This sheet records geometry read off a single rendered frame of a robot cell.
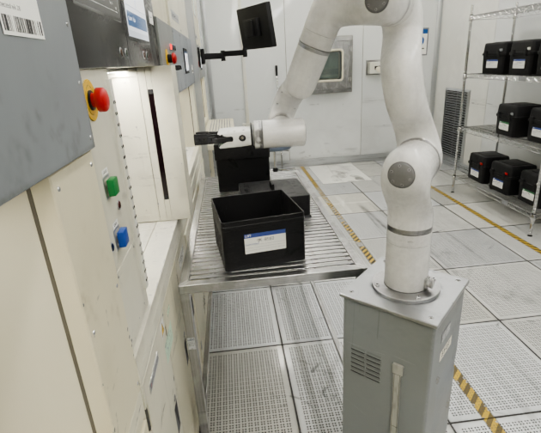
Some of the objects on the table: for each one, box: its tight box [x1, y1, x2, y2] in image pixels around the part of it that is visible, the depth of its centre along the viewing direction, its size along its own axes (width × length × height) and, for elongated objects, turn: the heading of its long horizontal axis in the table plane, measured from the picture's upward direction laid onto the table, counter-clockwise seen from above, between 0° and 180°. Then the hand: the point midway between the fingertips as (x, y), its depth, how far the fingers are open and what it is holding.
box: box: [214, 143, 271, 192], centre depth 227 cm, size 29×29×25 cm
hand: (201, 137), depth 125 cm, fingers open, 4 cm apart
